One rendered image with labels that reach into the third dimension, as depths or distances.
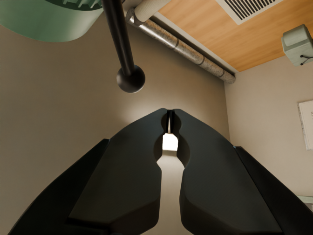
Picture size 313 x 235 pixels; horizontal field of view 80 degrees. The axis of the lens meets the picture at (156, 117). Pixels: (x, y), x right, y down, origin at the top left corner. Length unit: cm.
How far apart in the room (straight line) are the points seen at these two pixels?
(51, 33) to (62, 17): 4
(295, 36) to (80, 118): 206
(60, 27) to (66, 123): 131
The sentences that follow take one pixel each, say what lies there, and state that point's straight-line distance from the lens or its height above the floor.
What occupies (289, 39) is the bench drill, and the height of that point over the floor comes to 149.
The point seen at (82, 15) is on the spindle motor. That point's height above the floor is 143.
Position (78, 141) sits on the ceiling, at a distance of 158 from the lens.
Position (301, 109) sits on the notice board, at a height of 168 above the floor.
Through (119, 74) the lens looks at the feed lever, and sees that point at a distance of 23.
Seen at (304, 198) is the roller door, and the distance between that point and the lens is 303.
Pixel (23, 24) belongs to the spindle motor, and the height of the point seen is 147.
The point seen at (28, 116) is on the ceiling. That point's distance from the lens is 153.
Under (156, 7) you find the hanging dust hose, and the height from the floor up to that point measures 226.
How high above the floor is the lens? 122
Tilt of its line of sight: 45 degrees up
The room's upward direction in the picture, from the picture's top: 106 degrees counter-clockwise
